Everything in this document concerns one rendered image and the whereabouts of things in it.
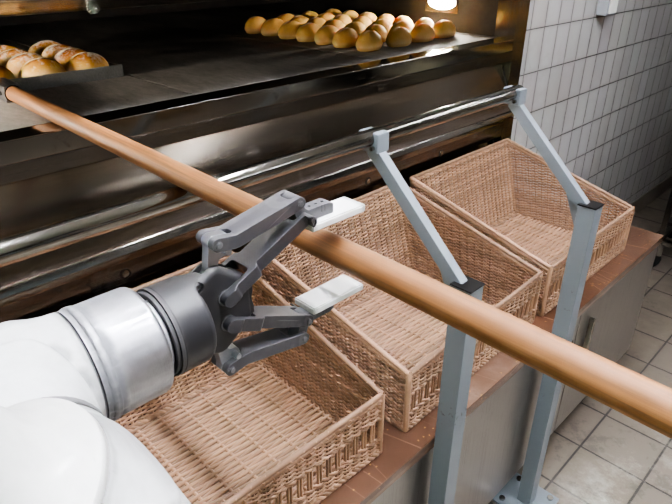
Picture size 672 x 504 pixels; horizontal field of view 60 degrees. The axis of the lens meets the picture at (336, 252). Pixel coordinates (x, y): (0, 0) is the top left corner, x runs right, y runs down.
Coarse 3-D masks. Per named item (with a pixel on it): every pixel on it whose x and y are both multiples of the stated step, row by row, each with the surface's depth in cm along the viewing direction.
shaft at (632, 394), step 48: (96, 144) 91; (192, 192) 73; (240, 192) 68; (336, 240) 57; (384, 288) 53; (432, 288) 50; (480, 336) 47; (528, 336) 44; (576, 384) 42; (624, 384) 40
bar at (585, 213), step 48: (480, 96) 123; (336, 144) 95; (384, 144) 102; (576, 192) 129; (0, 240) 64; (48, 240) 66; (432, 240) 100; (576, 240) 132; (480, 288) 99; (576, 288) 136; (432, 480) 121; (528, 480) 167
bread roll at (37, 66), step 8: (24, 64) 127; (32, 64) 127; (40, 64) 127; (48, 64) 128; (56, 64) 130; (24, 72) 126; (32, 72) 127; (40, 72) 127; (48, 72) 128; (56, 72) 129
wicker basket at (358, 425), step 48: (240, 336) 135; (192, 384) 128; (240, 384) 131; (288, 384) 131; (336, 384) 117; (144, 432) 118; (192, 432) 118; (240, 432) 118; (288, 432) 118; (336, 432) 100; (192, 480) 108; (240, 480) 108; (288, 480) 95; (336, 480) 106
